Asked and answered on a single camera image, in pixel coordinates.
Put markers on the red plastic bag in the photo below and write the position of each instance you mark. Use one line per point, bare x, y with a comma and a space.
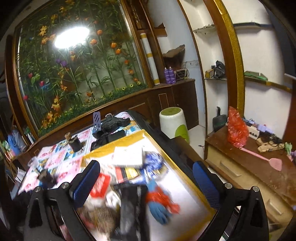
237, 129

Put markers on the black small device on table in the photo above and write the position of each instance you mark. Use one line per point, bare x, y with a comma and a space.
47, 180

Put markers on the white face tissue pack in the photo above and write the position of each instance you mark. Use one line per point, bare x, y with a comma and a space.
128, 156

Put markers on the black dustpan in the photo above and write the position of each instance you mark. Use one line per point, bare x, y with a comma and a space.
219, 121

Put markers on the brown fuzzy slipper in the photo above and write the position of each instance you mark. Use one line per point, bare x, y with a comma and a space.
102, 219

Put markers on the pink fly swatter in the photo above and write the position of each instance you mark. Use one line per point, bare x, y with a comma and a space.
275, 163

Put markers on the clear plastic cup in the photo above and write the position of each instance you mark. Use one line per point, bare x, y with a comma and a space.
33, 163

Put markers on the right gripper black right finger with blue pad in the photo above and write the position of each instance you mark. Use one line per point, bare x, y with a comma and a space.
251, 224

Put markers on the white yellow rolled poster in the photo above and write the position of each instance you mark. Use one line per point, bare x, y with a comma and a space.
150, 58

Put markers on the black plastic bag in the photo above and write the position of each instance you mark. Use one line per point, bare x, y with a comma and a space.
132, 223

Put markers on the white power strip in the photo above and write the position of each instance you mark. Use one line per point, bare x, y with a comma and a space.
256, 129

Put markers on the purple bottle pair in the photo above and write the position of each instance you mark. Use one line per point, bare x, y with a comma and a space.
169, 75

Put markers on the flower picture glass panel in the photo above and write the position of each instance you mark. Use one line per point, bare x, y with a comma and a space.
72, 57

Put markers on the beige toy gun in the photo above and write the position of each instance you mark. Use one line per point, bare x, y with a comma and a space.
269, 146

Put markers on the black cylindrical cup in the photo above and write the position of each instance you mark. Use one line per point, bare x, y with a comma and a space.
74, 142

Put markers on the striped red yellow black pack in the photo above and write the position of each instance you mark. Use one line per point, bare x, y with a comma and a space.
126, 175

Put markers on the floral pink tablecloth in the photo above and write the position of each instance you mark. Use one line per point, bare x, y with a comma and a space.
59, 159

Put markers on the wooden drawer cabinet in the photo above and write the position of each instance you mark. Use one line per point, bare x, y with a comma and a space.
243, 171

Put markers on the red white tissue pack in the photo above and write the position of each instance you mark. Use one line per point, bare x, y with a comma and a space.
100, 187

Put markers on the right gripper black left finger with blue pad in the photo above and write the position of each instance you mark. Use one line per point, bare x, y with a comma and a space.
50, 209

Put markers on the purple phone stand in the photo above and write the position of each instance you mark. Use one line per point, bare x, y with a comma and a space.
96, 121

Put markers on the blue red glove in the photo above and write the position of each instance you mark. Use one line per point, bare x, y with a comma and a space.
160, 204

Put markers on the black camera device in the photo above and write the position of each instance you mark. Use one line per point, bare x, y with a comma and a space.
112, 123

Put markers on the blue white patterned plastic bag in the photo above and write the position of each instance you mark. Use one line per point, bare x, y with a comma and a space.
154, 166

